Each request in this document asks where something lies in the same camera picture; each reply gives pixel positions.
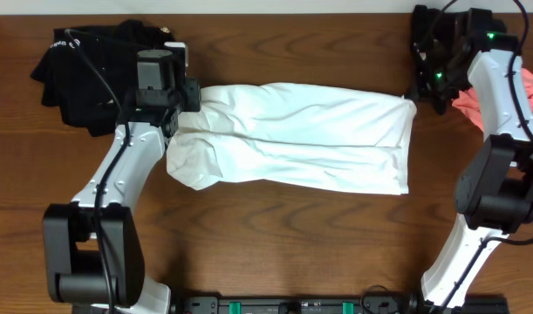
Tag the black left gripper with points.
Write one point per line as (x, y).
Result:
(190, 103)

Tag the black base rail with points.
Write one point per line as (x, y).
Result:
(376, 300)

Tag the black jacket with gold buttons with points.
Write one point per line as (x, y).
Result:
(83, 72)

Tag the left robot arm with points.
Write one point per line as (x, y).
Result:
(93, 256)

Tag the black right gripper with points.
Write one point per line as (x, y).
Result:
(421, 91)

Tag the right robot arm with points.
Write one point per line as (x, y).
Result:
(494, 194)

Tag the white t-shirt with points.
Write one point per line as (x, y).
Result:
(307, 135)

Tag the black crumpled garment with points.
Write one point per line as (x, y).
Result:
(433, 34)

